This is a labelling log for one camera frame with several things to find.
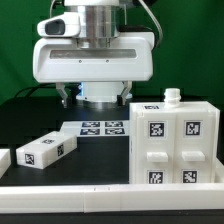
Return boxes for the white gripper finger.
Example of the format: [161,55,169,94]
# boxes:
[117,81,132,105]
[56,83,68,107]

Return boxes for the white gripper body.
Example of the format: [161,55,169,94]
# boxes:
[33,32,155,83]

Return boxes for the white cabinet door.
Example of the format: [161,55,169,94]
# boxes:
[144,113,176,184]
[173,112,214,184]

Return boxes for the white cabinet body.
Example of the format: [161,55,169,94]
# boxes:
[129,88,220,184]

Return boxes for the white cabinet top block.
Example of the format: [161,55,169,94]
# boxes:
[16,131,77,169]

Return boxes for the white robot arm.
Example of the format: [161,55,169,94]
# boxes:
[33,0,155,105]

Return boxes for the black cables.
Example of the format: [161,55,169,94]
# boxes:
[13,83,58,98]

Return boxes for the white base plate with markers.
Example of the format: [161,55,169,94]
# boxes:
[61,120,129,137]

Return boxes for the white cable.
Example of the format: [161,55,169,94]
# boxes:
[138,0,164,51]

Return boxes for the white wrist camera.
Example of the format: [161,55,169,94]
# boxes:
[37,12,81,37]

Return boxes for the white U-shaped obstacle frame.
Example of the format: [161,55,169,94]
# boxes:
[0,145,224,214]

